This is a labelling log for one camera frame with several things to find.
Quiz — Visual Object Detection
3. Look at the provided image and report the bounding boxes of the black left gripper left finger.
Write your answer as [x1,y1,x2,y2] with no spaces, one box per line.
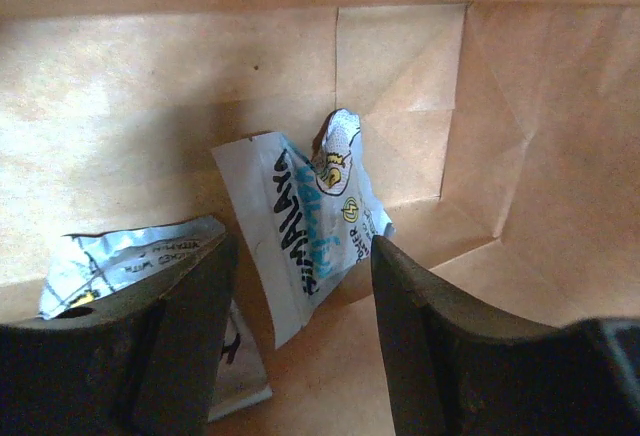
[1,235,238,435]

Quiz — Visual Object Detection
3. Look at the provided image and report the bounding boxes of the red brown paper bag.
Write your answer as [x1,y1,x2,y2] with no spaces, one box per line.
[0,0,640,436]

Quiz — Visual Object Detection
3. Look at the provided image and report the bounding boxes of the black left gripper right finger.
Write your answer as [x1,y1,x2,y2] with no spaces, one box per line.
[371,236,639,435]

